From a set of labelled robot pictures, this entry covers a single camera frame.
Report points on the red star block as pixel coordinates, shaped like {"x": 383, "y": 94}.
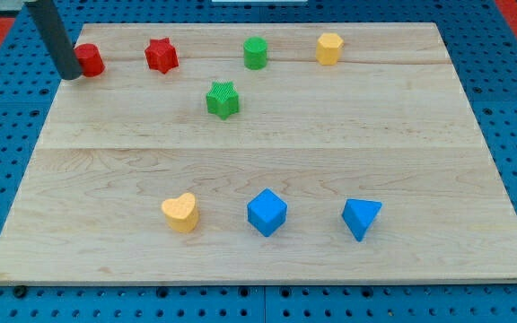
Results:
{"x": 161, "y": 55}

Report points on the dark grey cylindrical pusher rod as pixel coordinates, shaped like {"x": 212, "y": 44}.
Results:
{"x": 47, "y": 20}

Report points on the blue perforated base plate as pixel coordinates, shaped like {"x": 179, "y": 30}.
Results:
{"x": 483, "y": 48}

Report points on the yellow heart block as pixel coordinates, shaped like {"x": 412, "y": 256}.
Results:
{"x": 181, "y": 213}

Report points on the green cylinder block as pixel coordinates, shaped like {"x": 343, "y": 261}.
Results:
{"x": 255, "y": 53}

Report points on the blue cube block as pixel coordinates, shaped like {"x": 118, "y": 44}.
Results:
{"x": 267, "y": 212}

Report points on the yellow hexagon block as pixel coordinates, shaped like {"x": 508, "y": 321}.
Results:
{"x": 329, "y": 48}

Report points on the green star block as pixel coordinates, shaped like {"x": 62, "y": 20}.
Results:
{"x": 222, "y": 100}

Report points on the light wooden board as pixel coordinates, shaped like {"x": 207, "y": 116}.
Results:
{"x": 389, "y": 122}

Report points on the blue triangle block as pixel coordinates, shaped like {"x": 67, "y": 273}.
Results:
{"x": 359, "y": 214}

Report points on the red cylinder block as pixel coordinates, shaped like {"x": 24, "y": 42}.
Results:
{"x": 89, "y": 58}

